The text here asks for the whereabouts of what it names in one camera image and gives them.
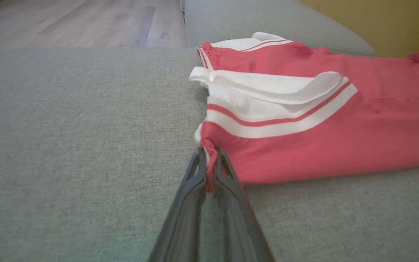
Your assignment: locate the large grey sofa seat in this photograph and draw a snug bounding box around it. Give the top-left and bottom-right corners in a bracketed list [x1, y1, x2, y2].
[0, 47, 419, 262]

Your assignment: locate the red and white sports jersey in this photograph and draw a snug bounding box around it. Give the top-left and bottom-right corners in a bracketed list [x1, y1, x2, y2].
[189, 32, 419, 193]

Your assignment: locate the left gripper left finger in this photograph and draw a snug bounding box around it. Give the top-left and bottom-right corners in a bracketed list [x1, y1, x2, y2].
[148, 147, 207, 262]

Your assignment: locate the small grey sofa cushion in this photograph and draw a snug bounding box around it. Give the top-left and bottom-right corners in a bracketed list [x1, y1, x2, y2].
[184, 0, 376, 57]

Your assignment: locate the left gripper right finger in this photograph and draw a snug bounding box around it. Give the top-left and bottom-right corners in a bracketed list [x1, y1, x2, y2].
[215, 147, 275, 262]

